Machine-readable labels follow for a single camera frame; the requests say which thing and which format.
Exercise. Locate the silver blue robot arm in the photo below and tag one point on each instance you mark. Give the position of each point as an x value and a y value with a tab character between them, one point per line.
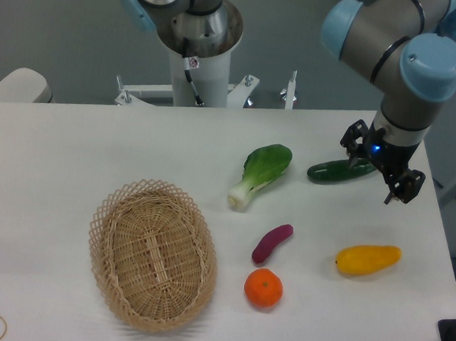
391	43

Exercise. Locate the yellow mango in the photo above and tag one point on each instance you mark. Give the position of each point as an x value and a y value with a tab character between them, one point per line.
366	259

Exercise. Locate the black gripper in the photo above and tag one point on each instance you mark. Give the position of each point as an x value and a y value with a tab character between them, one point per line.
362	142

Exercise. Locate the dark green cucumber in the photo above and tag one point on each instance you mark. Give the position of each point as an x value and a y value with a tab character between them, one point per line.
339	171

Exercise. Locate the beige chair back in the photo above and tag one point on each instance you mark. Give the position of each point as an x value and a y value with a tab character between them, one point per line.
25	86

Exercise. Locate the green bok choy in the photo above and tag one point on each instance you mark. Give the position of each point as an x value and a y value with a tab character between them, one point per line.
262	167

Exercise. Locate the purple sweet potato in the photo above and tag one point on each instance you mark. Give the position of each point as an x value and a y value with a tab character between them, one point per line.
270	241

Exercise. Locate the orange tangerine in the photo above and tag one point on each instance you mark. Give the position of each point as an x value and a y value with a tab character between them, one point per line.
263	288

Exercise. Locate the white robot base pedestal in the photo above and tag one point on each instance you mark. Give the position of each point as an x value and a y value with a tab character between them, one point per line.
200	53

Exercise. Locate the woven wicker basket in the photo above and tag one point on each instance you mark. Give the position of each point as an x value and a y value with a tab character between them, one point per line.
152	256

